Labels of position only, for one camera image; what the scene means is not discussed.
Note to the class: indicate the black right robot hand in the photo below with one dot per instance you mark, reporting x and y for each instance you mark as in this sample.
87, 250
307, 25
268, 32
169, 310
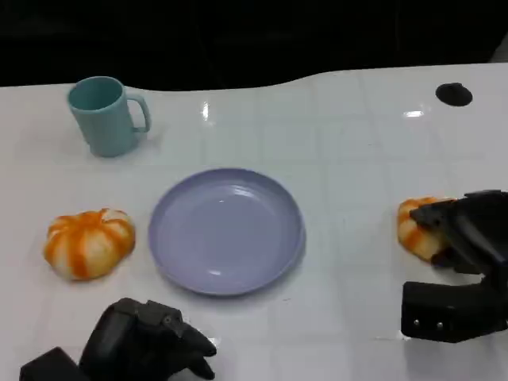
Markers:
476, 234

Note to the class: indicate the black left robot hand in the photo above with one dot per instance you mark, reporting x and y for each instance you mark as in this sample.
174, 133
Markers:
123, 345

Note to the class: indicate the orange and white bread roll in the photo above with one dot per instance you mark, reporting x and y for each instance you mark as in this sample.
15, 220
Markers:
89, 244
416, 238

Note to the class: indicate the black round table grommet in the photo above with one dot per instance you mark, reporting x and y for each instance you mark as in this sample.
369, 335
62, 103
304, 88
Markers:
453, 93

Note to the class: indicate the lilac plate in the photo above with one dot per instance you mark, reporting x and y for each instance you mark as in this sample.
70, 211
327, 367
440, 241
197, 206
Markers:
226, 234

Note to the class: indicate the pale green mug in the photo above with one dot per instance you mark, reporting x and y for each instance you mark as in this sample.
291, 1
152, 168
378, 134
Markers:
105, 127

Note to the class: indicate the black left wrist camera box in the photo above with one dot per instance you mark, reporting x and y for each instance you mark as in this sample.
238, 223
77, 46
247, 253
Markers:
51, 367

